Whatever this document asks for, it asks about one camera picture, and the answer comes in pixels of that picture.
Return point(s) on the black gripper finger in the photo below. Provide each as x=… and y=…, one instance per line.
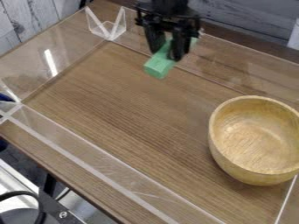
x=154, y=38
x=180, y=44

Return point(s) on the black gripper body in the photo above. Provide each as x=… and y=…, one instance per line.
x=158, y=16

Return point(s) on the green rectangular block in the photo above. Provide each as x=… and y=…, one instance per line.
x=158, y=64

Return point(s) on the light wooden bowl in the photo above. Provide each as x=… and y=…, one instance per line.
x=253, y=139

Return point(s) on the blue object at edge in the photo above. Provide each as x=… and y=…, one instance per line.
x=5, y=98

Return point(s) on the clear acrylic corner bracket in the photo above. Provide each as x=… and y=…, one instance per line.
x=108, y=30

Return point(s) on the clear acrylic tray wall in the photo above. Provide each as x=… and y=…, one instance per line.
x=121, y=136

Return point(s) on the metal table bracket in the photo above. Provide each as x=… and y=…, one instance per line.
x=57, y=214

